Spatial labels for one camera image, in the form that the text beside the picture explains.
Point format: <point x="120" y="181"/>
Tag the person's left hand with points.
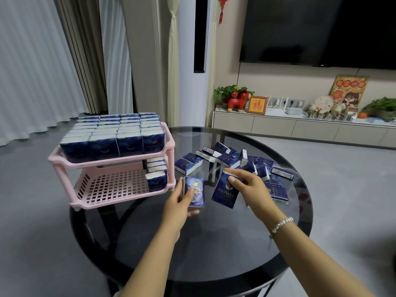
<point x="173" y="213"/>

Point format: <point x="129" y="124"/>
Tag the person's right hand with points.
<point x="255" y="190"/>

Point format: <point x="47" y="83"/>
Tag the person's left thumb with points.
<point x="190" y="200"/>

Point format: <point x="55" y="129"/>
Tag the person's right thumb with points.
<point x="235" y="180"/>

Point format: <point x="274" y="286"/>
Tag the blue tissue packet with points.
<point x="154" y="159"/>
<point x="224" y="193"/>
<point x="156" y="181"/>
<point x="196" y="190"/>
<point x="156" y="164"/>
<point x="157" y="168"/>

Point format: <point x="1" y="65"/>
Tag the person's left forearm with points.
<point x="151" y="266"/>

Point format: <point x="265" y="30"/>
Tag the person's right forearm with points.
<point x="309" y="259"/>

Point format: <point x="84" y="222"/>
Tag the pile of blue packets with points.
<point x="230" y="159"/>

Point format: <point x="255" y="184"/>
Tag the round black glass table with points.
<point x="216" y="244"/>

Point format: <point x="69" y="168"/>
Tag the gold framed red picture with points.
<point x="257" y="105"/>

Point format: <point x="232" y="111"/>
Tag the beige television cabinet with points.
<point x="294" y="128"/>

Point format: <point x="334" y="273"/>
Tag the red horse figurine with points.
<point x="237" y="101"/>

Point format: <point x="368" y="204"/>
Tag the pink plastic two-tier rack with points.
<point x="111" y="185"/>

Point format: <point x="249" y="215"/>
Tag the white router with antennas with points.
<point x="277" y="103"/>

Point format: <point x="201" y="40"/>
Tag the green leafy plant with flowers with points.
<point x="224" y="91"/>

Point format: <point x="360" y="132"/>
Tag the white box device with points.
<point x="294" y="108"/>

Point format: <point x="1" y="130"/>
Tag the white standing air conditioner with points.
<point x="191" y="95"/>

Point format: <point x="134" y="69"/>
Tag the rows of blue packets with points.
<point x="114" y="132"/>

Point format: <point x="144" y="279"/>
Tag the row of small figurines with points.
<point x="328" y="115"/>

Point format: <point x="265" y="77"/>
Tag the round decorative plate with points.
<point x="322" y="104"/>

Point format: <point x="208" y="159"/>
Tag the cream tied curtain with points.
<point x="173" y="74"/>

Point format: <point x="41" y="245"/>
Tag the small orange ornament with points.
<point x="362" y="115"/>

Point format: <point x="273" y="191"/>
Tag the colourful cartoon poster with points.
<point x="349" y="89"/>

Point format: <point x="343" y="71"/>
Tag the narrow white sheer curtain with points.
<point x="116" y="58"/>

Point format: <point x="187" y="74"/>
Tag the green potted plant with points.
<point x="382" y="106"/>

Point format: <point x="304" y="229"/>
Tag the black flat television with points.
<point x="309" y="27"/>

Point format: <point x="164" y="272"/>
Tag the red hanging knot ornament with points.
<point x="221" y="6"/>

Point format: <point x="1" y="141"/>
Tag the beige pleated curtain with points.
<point x="83" y="52"/>

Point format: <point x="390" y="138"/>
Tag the wide white sheer curtain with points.
<point x="34" y="64"/>

